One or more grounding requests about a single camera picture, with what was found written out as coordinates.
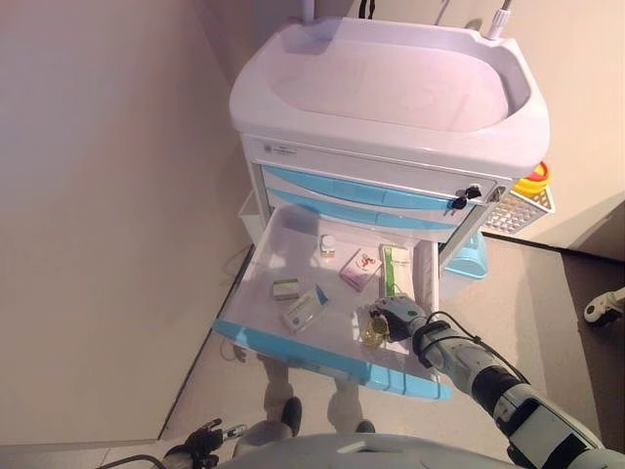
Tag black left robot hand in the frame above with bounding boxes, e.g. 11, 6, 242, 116
183, 418, 248, 463

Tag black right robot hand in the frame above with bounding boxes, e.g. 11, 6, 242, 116
358, 295, 425, 351

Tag yellow medicine bottle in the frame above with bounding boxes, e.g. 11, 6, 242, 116
360, 312, 392, 348

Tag blue fronted cart drawer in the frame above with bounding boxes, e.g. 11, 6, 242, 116
213, 204, 453, 400
266, 188, 473, 232
261, 164, 494, 207

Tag pink white medicine box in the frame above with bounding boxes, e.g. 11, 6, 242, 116
340, 247, 384, 290

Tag blue white medicine box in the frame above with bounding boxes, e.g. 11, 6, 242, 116
280, 285, 329, 334

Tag green striped white box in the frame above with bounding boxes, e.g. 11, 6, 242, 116
379, 243, 416, 302

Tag robot left leg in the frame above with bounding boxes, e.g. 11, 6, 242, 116
233, 396, 304, 441

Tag white bin with blue lid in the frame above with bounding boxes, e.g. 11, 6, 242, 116
441, 229, 489, 299

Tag small green white box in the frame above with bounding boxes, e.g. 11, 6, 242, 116
271, 277, 302, 300

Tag black cart keys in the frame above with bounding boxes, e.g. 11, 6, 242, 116
441, 184, 482, 214

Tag grey robot torso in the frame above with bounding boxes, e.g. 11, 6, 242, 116
229, 432, 523, 469

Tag white side bin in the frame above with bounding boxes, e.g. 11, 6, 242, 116
237, 190, 265, 240

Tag yellow sharps container red lid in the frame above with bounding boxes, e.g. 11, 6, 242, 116
511, 163, 553, 196

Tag bed caster wheel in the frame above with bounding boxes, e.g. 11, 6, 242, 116
583, 295, 614, 323

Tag white medical cart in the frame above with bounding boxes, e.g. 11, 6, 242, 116
229, 17, 551, 343

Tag metal IV pole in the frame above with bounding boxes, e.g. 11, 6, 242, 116
487, 0, 514, 43

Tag black cable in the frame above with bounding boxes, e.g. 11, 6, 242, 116
106, 453, 165, 469

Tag white wire basket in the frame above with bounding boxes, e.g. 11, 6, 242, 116
482, 188, 558, 238

